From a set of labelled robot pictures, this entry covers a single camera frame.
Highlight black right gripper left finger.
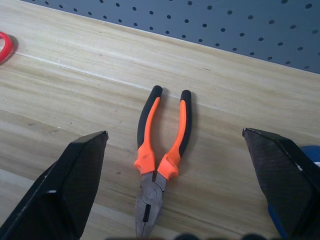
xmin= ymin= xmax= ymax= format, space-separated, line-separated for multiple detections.
xmin=0 ymin=130 xmax=109 ymax=240

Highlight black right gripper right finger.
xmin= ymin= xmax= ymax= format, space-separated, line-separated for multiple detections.
xmin=241 ymin=127 xmax=320 ymax=240

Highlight grey pegboard panel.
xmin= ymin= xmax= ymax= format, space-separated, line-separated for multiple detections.
xmin=20 ymin=0 xmax=320 ymax=74

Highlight orange and black pliers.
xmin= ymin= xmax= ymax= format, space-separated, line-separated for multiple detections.
xmin=133 ymin=85 xmax=193 ymax=239

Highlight blue object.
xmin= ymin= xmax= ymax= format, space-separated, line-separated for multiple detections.
xmin=267 ymin=145 xmax=320 ymax=240

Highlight red handled scissors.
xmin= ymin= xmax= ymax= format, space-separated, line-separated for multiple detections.
xmin=0 ymin=31 xmax=14 ymax=65

